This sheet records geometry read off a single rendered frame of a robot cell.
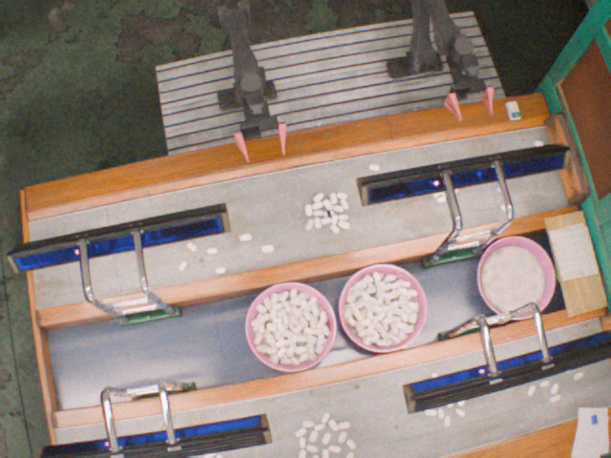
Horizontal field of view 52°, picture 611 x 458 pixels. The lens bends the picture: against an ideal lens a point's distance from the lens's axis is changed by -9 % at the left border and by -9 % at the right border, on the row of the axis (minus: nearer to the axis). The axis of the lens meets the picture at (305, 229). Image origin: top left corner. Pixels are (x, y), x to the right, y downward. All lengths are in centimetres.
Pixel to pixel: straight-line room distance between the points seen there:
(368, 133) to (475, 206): 42
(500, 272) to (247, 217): 82
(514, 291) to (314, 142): 79
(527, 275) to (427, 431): 59
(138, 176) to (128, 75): 113
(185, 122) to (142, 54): 99
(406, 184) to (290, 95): 70
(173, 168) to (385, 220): 68
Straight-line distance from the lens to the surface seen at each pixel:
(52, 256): 187
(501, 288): 219
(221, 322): 215
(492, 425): 214
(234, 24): 200
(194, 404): 205
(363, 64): 245
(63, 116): 326
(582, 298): 224
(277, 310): 208
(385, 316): 211
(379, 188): 180
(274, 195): 216
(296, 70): 241
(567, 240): 226
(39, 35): 354
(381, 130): 223
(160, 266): 214
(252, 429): 168
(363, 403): 206
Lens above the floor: 279
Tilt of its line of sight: 75 degrees down
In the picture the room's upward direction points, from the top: 4 degrees clockwise
